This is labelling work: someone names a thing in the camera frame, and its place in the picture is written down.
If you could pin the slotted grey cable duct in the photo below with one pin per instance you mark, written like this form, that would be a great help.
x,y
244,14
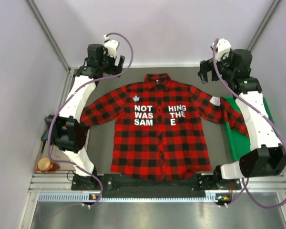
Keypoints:
x,y
206,197

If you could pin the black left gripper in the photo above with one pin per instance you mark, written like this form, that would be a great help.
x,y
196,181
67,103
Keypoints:
x,y
115,63

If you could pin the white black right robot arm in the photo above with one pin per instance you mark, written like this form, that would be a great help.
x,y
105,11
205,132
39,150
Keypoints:
x,y
267,156

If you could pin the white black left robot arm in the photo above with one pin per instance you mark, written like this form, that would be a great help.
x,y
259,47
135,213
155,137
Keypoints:
x,y
64,129

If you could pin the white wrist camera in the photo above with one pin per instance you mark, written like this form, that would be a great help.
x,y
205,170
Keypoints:
x,y
221,47
111,46

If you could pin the blue star-shaped dish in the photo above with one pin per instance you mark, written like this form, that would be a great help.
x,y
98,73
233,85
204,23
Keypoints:
x,y
48,121

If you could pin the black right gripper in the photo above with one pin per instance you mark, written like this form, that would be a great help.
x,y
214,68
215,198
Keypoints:
x,y
209,69

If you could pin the orange brown cup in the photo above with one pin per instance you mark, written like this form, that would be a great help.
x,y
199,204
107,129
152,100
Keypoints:
x,y
46,165

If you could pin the green plastic bin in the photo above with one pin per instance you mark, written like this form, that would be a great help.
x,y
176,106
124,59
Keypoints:
x,y
240,144

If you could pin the red black plaid shirt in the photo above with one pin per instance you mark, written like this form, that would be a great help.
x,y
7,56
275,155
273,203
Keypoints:
x,y
160,137

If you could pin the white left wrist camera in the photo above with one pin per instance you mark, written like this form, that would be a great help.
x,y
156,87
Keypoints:
x,y
111,46

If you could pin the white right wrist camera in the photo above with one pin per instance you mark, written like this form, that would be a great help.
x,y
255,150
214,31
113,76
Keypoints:
x,y
221,47

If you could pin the small gold brooch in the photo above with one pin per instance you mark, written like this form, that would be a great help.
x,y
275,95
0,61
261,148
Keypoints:
x,y
136,98

